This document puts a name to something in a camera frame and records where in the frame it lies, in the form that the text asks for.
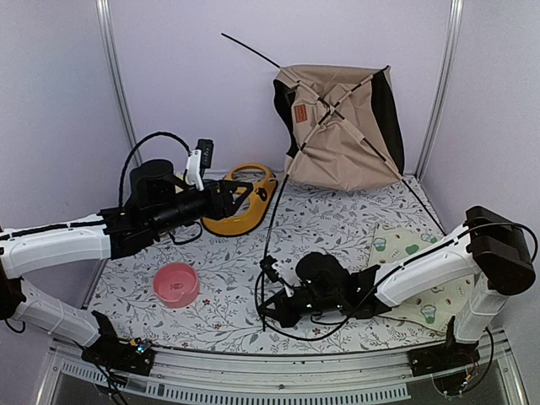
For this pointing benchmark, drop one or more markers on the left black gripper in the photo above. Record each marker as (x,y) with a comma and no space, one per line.
(223,205)

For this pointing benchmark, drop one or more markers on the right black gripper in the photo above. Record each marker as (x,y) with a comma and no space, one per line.
(285,315)

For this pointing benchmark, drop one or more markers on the black tent pole two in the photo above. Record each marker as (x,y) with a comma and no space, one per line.
(371,147)

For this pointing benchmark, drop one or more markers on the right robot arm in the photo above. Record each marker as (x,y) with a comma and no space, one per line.
(485,245)

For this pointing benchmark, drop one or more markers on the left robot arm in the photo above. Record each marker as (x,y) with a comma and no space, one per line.
(109,234)

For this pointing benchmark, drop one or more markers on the pink pet bowl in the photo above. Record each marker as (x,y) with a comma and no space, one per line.
(176,285)

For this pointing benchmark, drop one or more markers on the avocado print pet mat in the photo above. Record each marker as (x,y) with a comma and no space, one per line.
(432,308)

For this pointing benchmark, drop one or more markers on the yellow double bowl holder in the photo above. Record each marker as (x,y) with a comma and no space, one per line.
(253,207)

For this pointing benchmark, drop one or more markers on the floral table cloth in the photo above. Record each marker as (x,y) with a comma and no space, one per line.
(223,318)

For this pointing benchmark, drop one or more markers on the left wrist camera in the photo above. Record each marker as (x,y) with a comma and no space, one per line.
(199,159)

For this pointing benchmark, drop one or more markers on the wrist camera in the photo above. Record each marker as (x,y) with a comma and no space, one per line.
(272,268)
(199,159)

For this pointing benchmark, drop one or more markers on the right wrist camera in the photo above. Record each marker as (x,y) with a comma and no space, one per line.
(272,268)

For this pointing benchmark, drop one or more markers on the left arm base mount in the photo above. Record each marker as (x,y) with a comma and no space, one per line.
(135,357)

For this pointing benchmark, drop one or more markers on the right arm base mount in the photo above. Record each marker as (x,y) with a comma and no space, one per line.
(442,357)

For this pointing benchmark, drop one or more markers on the front aluminium rail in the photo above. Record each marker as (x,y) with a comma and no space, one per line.
(197,377)

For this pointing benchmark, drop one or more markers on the left aluminium frame post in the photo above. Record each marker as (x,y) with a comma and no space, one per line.
(103,8)

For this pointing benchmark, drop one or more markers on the aluminium frame post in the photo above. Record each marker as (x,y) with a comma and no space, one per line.
(103,8)
(451,41)

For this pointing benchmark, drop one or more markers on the right aluminium frame post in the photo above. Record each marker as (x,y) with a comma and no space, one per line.
(451,41)

